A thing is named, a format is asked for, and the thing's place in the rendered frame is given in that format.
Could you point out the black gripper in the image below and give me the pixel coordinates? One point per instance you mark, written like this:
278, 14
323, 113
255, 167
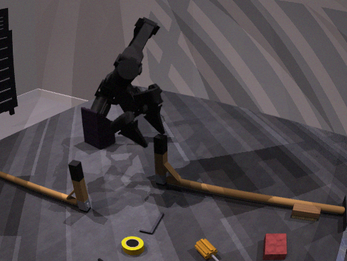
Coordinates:
125, 123

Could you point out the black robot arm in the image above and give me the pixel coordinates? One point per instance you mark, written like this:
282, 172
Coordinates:
127, 67

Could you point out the red block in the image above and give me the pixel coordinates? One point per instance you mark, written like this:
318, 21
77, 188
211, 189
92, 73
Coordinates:
275, 246

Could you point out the brown rectangular block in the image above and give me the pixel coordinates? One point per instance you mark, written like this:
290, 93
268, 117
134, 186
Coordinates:
305, 212

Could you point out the black l-shaped rod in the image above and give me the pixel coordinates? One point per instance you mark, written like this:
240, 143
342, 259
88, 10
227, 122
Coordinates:
154, 227

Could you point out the yellow ring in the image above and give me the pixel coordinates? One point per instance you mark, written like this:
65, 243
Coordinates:
133, 245

